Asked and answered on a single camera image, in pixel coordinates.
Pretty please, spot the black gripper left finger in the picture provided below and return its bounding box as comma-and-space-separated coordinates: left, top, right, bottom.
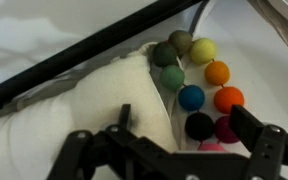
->
47, 103, 185, 180

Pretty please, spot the colorful felt ball garland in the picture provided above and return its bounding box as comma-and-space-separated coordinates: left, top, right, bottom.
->
151, 29, 246, 153

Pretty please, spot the black bench back rail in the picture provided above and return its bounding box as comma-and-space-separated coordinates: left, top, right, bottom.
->
0, 0, 203, 114

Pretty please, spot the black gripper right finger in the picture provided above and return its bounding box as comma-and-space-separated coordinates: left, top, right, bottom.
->
229, 103, 288, 180

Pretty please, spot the small white tufted cushion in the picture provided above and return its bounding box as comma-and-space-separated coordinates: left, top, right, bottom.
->
0, 41, 180, 180

